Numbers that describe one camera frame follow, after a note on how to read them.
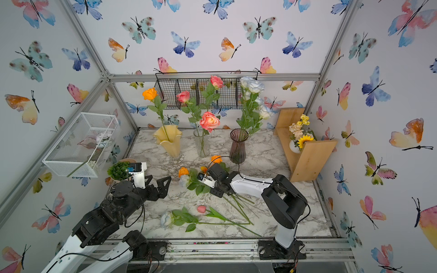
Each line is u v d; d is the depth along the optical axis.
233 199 0.89
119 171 0.84
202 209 0.83
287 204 0.46
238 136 0.93
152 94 0.83
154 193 0.58
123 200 0.47
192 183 0.93
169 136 0.96
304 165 0.86
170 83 0.95
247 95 0.83
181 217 0.81
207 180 0.79
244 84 0.79
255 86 0.73
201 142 0.99
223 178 0.69
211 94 0.85
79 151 0.72
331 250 0.75
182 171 0.95
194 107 0.89
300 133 0.87
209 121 0.65
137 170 0.56
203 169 0.98
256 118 0.81
